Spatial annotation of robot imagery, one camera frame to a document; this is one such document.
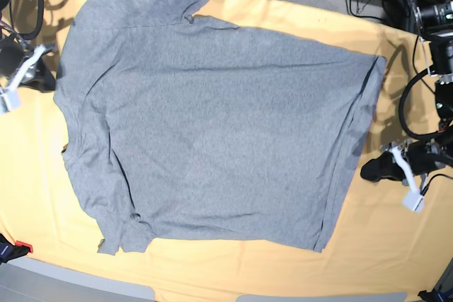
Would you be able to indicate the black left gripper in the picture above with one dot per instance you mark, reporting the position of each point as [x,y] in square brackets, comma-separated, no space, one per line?
[423,157]

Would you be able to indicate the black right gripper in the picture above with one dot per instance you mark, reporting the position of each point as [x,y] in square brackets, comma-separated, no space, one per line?
[22,67]

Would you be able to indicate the grey t-shirt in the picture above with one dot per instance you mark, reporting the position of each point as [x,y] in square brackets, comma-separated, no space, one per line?
[188,127]

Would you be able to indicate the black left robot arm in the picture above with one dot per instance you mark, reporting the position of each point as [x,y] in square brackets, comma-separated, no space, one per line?
[432,21]

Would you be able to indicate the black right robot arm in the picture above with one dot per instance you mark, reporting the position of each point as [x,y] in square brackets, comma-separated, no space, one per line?
[9,34]

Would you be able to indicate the yellow table cloth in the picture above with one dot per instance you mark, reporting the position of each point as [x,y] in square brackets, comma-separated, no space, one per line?
[378,246]

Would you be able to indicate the red and black clamp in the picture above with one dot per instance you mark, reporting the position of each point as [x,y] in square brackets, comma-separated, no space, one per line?
[10,251]

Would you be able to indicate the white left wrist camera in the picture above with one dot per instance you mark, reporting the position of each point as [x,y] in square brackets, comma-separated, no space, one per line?
[414,201]

